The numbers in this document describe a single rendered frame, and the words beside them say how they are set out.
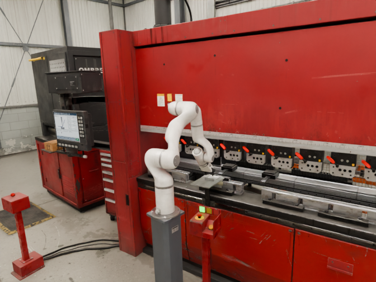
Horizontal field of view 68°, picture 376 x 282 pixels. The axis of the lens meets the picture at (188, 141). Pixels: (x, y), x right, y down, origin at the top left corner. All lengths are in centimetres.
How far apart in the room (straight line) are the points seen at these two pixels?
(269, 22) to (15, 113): 755
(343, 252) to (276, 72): 130
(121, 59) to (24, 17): 650
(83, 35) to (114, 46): 687
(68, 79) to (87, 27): 706
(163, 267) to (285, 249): 93
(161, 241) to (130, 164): 115
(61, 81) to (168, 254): 178
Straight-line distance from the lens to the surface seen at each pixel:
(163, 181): 173
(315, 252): 228
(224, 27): 227
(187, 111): 181
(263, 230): 233
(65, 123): 281
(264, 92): 214
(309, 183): 249
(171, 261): 196
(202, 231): 222
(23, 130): 884
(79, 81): 261
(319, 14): 207
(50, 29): 922
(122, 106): 270
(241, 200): 234
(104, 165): 369
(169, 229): 183
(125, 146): 277
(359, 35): 204
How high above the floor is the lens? 185
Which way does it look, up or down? 13 degrees down
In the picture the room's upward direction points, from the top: 2 degrees counter-clockwise
